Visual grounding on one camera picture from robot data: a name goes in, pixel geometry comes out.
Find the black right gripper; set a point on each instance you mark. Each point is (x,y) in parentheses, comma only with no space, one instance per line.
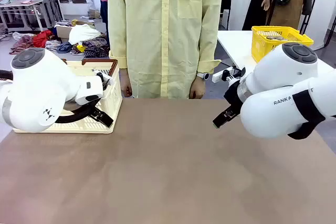
(233,94)

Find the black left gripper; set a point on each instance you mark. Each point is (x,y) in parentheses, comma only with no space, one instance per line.
(105,85)

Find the person's left forearm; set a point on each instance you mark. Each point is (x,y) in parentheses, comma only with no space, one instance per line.
(208,48)

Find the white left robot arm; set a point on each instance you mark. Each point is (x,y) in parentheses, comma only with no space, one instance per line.
(39,90)

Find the person's right forearm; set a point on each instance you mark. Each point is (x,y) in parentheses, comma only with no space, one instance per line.
(118,40)

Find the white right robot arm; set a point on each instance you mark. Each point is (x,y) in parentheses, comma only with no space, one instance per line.
(275,77)

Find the yellow plastic basket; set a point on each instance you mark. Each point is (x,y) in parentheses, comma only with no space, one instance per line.
(262,47)

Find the person's right hand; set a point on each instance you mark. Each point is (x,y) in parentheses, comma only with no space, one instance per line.
(127,87)

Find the person's left hand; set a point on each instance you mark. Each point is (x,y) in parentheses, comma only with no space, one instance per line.
(197,89)

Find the background person's hand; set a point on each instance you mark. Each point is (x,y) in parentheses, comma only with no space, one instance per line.
(266,5)

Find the white wristwatch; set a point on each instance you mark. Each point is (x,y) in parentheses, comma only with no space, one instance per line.
(204,76)

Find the dark patterned cloth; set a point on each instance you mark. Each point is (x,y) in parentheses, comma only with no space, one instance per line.
(95,48)

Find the white side table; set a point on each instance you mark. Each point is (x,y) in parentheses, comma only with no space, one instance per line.
(236,48)

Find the white cloth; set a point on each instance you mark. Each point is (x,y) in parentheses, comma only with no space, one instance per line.
(82,33)

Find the silver topped drink can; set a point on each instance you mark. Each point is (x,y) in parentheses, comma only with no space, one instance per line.
(274,37)

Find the cardboard box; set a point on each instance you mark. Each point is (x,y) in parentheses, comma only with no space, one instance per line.
(61,32)

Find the red cloth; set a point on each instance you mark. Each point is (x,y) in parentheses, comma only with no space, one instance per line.
(42,39)

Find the person's yellow shirt torso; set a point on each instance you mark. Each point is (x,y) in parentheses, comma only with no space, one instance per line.
(162,37)

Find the background person brown apron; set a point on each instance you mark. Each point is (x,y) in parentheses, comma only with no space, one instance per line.
(288,3)

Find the grey background work table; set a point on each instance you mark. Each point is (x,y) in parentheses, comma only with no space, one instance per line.
(26,6)

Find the black tripod stand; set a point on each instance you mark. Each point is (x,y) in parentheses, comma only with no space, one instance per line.
(311,3)

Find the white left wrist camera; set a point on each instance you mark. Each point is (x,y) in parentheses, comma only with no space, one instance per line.
(103,75)

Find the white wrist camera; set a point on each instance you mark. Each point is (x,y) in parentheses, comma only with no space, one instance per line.
(103,75)
(227,75)

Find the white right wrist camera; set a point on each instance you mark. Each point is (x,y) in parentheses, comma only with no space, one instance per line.
(227,75)

